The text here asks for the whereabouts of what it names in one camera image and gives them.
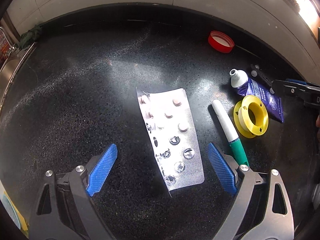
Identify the dark green cloth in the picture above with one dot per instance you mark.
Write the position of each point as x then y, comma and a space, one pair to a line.
31, 36

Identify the red jar lid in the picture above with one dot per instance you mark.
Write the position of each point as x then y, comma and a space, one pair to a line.
221, 42

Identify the green white marker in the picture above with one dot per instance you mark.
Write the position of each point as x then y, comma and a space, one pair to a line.
230, 133

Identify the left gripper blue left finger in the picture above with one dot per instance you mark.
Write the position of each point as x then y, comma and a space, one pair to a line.
100, 168

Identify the yellow tape spool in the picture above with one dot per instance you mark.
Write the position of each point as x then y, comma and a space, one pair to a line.
250, 117

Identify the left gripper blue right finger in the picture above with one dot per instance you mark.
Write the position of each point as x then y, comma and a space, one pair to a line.
226, 175

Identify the blue cream tube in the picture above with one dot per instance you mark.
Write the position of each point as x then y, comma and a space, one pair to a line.
244, 85

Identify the red dish soap bottle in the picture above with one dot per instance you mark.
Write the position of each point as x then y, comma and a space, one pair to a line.
4, 43

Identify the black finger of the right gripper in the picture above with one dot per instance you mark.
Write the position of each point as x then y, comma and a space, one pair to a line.
260, 76

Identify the stainless steel sink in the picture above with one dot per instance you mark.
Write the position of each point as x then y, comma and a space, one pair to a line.
15, 60

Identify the silver pill blister pack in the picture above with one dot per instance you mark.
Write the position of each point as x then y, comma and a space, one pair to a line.
170, 127

